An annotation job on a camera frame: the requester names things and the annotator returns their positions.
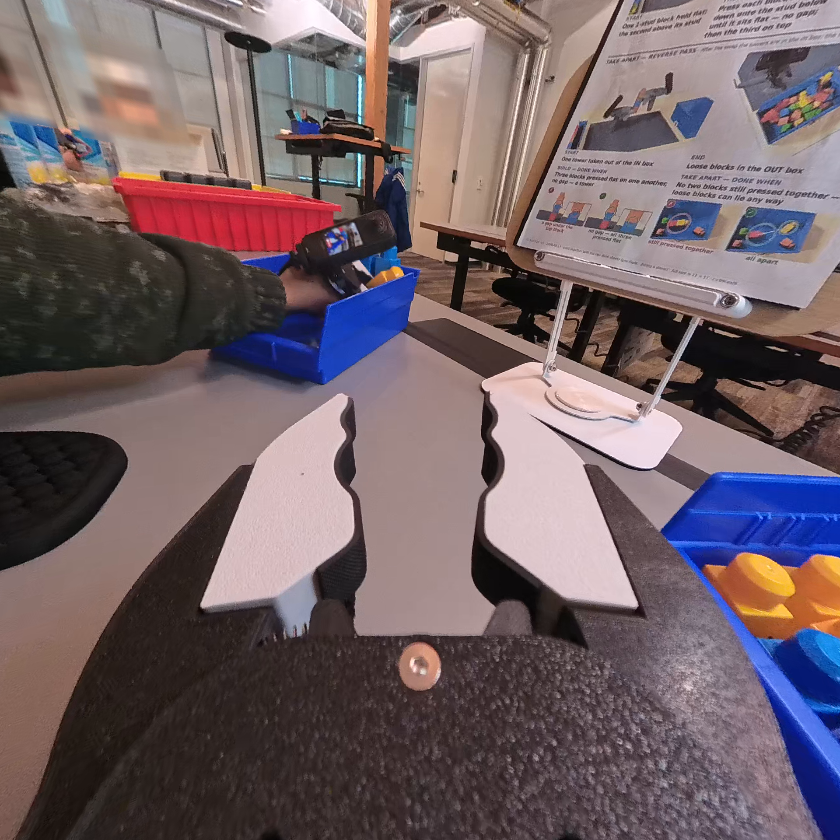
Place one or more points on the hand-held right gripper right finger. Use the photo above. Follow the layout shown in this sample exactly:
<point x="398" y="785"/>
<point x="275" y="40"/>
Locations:
<point x="551" y="525"/>

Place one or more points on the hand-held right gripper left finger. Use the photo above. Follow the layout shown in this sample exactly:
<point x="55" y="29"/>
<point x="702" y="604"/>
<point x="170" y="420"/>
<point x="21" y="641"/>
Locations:
<point x="289" y="518"/>

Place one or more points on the yellow mega block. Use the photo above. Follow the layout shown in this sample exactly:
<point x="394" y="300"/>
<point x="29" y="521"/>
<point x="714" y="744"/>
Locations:
<point x="387" y="277"/>

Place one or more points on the blue plastic bin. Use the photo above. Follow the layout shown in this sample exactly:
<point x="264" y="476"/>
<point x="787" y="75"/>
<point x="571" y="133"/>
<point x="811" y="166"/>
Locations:
<point x="741" y="518"/>
<point x="354" y="328"/>

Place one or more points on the pile of blocks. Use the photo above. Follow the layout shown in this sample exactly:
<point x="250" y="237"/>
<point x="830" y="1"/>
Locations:
<point x="754" y="584"/>

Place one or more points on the person's left forearm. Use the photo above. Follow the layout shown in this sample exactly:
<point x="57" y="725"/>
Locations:
<point x="131" y="295"/>

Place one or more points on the person's left hand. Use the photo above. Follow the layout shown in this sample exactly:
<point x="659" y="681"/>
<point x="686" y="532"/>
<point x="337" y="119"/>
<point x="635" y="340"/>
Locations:
<point x="308" y="295"/>

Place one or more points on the blue jacket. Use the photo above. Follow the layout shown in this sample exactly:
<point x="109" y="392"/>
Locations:
<point x="394" y="203"/>

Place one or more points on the wooden standing desk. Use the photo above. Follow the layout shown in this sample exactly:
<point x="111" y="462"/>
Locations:
<point x="328" y="139"/>

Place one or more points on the wooden table with black legs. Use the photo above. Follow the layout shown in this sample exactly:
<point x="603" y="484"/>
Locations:
<point x="472" y="231"/>

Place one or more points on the white document stand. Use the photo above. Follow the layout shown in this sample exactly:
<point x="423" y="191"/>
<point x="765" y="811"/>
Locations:
<point x="590" y="426"/>

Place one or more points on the black bag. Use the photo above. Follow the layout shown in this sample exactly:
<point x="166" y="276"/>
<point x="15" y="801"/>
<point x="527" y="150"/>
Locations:
<point x="348" y="129"/>

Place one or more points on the white door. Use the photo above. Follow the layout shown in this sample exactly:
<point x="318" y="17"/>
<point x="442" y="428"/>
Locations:
<point x="443" y="151"/>

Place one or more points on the small blue container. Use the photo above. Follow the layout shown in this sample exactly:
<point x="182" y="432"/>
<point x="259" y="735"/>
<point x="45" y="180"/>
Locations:
<point x="305" y="128"/>

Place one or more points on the red plastic bin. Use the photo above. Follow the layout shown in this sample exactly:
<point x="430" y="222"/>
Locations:
<point x="223" y="220"/>

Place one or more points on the black office chair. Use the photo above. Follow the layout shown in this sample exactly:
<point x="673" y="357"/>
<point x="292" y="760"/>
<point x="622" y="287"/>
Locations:
<point x="715" y="354"/>
<point x="531" y="292"/>

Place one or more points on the black trays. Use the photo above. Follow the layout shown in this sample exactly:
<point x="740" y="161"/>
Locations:
<point x="203" y="178"/>

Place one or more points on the black floor lamp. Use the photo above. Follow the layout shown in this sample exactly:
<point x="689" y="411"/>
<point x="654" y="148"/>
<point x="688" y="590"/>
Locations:
<point x="248" y="43"/>

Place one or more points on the yellow plastic bin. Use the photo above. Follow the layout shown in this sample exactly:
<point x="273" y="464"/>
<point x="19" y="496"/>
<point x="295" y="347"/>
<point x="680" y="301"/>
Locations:
<point x="138" y="176"/>

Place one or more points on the wooden desk with black legs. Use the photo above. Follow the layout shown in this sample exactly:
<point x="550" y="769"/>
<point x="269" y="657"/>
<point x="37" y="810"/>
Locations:
<point x="820" y="346"/>

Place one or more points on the stack of colourful boxes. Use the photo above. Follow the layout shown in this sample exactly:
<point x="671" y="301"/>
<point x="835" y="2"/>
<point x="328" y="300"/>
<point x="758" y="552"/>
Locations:
<point x="39" y="154"/>

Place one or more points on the printed instruction sheet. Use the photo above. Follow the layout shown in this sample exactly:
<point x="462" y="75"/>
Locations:
<point x="722" y="98"/>

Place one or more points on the wooden post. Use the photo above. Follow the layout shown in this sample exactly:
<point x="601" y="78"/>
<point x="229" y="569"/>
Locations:
<point x="377" y="65"/>

